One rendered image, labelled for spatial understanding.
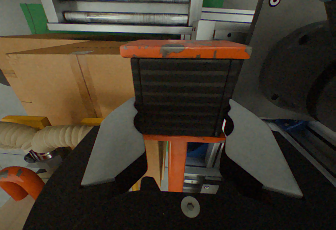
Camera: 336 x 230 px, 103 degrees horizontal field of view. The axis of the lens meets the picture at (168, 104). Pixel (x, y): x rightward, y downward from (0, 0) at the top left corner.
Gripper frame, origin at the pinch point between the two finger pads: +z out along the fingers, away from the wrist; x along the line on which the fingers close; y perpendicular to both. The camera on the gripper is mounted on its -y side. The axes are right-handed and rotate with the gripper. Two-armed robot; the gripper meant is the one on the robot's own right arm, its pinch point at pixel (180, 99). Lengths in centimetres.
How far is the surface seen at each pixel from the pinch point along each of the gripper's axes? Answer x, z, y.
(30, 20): -126, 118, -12
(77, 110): -31.7, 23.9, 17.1
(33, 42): -77, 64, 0
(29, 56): -39.2, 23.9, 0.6
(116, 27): -28, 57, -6
